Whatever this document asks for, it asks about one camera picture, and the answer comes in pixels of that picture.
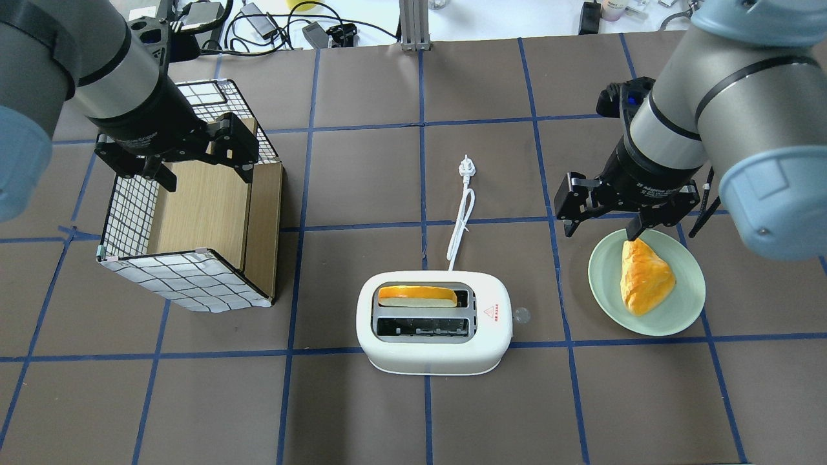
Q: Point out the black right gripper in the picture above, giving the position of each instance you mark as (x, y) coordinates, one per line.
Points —
(648, 172)

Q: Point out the black power adapter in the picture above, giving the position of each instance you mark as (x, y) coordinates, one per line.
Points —
(591, 15)

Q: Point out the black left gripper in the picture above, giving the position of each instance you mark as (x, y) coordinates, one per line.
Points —
(150, 119)

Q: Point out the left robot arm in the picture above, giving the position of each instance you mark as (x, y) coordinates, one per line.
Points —
(115, 71)

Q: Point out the golden triangular pastry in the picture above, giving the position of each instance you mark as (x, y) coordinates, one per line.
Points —
(646, 279)

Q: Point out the pale green round plate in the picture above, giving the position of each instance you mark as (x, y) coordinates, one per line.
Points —
(679, 309)

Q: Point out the aluminium frame post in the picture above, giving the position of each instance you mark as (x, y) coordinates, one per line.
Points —
(415, 33)

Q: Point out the white two-slot toaster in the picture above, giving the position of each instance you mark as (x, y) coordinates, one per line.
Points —
(468, 340)

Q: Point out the toast slice in toaster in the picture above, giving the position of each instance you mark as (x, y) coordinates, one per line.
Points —
(417, 296)

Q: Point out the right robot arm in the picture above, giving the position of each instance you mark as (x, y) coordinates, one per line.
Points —
(742, 92)

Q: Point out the wire basket with wooden shelf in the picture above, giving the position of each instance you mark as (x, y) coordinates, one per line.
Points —
(212, 244)

